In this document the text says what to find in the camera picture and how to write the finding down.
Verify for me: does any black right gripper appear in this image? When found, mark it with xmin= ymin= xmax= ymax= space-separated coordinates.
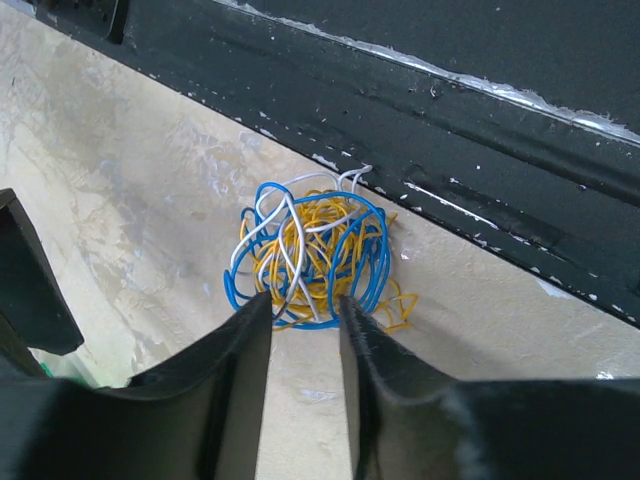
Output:
xmin=1 ymin=188 xmax=84 ymax=376

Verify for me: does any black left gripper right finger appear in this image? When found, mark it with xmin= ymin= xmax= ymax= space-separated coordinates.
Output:
xmin=340 ymin=296 xmax=639 ymax=479

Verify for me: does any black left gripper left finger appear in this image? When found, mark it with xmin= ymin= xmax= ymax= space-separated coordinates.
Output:
xmin=1 ymin=293 xmax=272 ymax=479

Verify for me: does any yellow wire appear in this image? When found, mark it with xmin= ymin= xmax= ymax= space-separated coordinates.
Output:
xmin=239 ymin=188 xmax=420 ymax=335

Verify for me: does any white wire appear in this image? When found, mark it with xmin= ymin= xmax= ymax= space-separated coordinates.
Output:
xmin=230 ymin=164 xmax=374 ymax=322

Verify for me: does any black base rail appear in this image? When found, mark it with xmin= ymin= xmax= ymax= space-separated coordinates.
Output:
xmin=31 ymin=1 xmax=639 ymax=325

